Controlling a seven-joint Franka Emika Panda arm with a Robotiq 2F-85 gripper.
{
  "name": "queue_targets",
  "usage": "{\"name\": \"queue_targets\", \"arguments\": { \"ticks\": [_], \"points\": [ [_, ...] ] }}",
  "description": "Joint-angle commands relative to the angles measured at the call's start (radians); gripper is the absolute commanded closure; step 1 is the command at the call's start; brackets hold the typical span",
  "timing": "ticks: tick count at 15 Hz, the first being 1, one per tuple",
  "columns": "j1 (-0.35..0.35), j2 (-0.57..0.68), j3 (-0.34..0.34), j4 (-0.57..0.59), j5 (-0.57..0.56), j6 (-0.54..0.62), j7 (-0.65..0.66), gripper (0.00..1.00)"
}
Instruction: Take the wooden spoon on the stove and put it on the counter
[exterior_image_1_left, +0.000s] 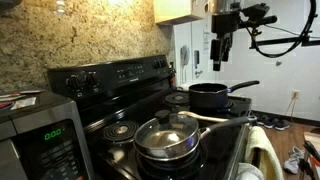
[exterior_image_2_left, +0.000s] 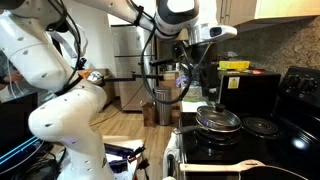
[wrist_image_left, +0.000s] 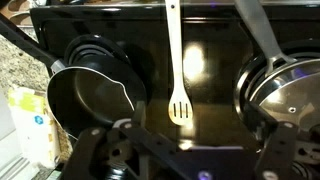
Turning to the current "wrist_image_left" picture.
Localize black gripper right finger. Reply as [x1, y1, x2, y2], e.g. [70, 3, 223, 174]
[255, 122, 298, 180]

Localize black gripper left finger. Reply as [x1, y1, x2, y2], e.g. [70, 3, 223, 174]
[60, 128, 135, 180]

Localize slotted wooden spoon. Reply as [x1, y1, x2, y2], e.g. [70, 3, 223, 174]
[165, 0, 193, 126]

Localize black electric stove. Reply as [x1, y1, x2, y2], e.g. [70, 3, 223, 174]
[29, 1, 320, 180]

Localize small black saucepan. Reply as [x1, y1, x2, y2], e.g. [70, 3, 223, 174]
[0, 16, 147, 136]

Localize white yellow box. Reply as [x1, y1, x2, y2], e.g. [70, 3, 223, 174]
[8, 87, 60, 168]

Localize steel frying pan with lid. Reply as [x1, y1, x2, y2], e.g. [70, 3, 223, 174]
[235, 0, 320, 131]

